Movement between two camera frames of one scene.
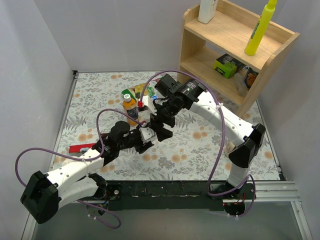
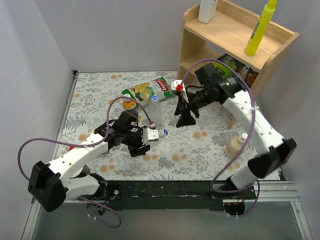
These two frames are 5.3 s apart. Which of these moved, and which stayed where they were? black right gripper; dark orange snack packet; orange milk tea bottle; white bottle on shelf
Moved: black right gripper
Stayed: orange milk tea bottle; dark orange snack packet; white bottle on shelf
